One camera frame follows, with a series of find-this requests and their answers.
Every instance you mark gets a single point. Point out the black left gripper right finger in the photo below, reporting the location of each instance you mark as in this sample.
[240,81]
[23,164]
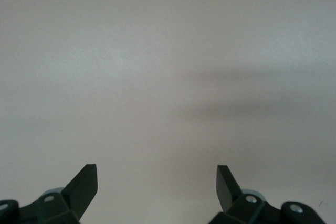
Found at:
[225,192]

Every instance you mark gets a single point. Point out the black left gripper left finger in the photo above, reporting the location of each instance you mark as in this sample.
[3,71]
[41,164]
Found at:
[78,195]

